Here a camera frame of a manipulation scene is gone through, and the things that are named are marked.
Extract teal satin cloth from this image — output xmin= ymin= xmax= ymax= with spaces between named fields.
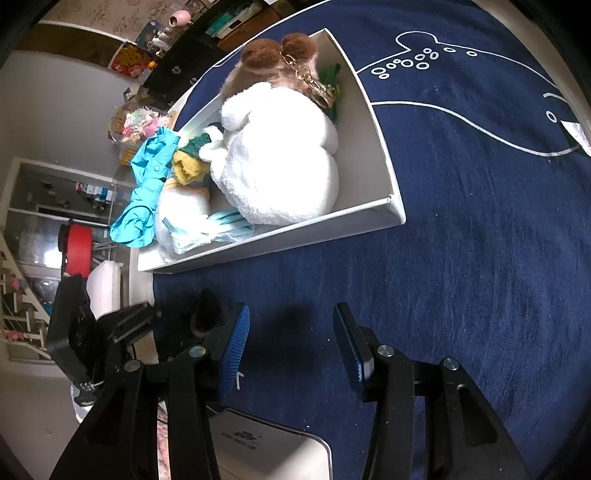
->
xmin=109 ymin=127 xmax=179 ymax=248

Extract white bear plush blue overalls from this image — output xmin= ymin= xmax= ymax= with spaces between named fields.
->
xmin=155 ymin=177 xmax=213 ymax=263

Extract green white sock plush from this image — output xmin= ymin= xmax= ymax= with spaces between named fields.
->
xmin=172 ymin=125 xmax=228 ymax=186

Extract brown white dog plush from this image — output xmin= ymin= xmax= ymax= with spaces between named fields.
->
xmin=198 ymin=33 xmax=339 ymax=226

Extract light blue satin pouch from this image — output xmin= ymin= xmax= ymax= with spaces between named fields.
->
xmin=201 ymin=209 xmax=256 ymax=243

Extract black sock with pink band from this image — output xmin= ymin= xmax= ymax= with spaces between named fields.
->
xmin=190 ymin=288 xmax=223 ymax=338

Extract white sofa cushion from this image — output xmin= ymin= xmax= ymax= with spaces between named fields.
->
xmin=86 ymin=260 xmax=121 ymax=319

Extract red round stool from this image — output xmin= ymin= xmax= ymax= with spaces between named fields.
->
xmin=58 ymin=223 xmax=93 ymax=279

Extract navy blue whale blanket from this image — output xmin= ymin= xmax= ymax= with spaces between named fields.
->
xmin=154 ymin=1 xmax=590 ymax=479

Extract white cardboard box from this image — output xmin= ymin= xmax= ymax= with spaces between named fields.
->
xmin=132 ymin=29 xmax=406 ymax=274

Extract glass dome with rose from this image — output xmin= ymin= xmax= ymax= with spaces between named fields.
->
xmin=107 ymin=101 xmax=177 ymax=165

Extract red gold festive box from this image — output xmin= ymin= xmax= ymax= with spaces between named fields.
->
xmin=108 ymin=42 xmax=156 ymax=83

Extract pink round vase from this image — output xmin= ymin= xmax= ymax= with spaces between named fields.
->
xmin=168 ymin=9 xmax=192 ymax=28

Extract black tv cabinet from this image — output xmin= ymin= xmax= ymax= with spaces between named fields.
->
xmin=142 ymin=1 xmax=320 ymax=111

